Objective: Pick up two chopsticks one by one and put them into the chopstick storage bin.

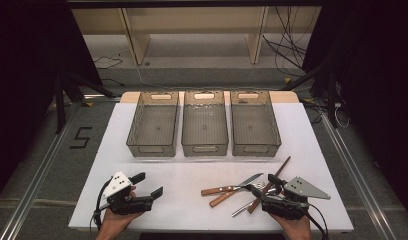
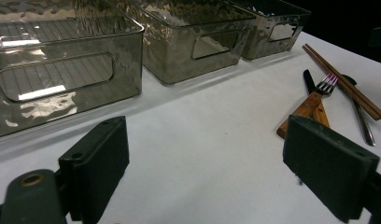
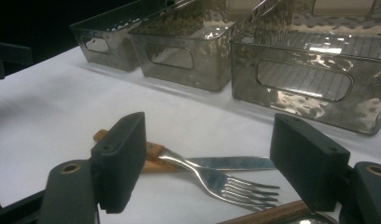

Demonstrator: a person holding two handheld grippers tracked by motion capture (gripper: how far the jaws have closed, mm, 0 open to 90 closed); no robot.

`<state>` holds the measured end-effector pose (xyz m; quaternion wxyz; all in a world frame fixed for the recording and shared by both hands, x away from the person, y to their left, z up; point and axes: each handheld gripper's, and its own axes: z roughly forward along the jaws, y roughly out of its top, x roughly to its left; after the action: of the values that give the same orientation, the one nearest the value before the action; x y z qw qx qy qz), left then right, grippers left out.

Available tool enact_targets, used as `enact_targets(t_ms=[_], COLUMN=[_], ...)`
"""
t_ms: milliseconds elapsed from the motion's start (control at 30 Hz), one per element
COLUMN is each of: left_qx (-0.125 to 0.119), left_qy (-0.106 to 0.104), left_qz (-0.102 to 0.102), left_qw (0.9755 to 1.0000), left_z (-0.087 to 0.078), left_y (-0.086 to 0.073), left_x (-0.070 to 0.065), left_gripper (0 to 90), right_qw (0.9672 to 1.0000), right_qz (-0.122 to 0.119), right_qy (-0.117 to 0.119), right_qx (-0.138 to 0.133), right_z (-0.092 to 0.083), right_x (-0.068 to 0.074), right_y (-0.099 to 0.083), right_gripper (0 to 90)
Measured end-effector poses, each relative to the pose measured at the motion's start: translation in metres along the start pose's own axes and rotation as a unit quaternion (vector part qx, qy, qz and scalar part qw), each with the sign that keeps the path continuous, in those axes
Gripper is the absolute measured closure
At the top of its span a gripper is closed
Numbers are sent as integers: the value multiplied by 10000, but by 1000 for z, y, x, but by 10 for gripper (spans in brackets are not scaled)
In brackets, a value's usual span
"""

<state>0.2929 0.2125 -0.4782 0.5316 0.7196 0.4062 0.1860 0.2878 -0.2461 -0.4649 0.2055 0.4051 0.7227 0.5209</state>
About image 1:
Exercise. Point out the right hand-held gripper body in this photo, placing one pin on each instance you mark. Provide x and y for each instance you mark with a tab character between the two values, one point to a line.
285	206

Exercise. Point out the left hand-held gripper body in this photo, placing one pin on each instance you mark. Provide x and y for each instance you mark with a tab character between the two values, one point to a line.
125	205

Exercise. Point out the silver metal utensil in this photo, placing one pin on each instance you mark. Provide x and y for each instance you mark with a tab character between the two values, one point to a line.
242	210

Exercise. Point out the grey transparent plastic bin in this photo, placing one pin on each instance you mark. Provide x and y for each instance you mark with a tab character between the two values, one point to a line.
254	126
155	126
204	126

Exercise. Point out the person's left hand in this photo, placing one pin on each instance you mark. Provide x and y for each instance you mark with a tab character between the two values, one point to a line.
117	222

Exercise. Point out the person's right hand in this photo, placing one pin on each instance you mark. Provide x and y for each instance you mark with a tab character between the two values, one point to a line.
297	225

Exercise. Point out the white table mat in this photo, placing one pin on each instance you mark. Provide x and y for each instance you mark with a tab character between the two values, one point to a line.
192	173

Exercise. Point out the black metal stand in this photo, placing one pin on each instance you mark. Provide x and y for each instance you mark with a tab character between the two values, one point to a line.
60	110
332	100

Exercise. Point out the black curtain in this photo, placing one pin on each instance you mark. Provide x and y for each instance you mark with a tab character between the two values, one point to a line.
385	83
25	66

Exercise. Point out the beige wooden shelf unit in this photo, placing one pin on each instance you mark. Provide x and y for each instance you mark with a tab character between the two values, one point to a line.
192	20

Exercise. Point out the aluminium floor rail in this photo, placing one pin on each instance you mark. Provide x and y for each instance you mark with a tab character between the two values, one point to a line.
358	176
35	186

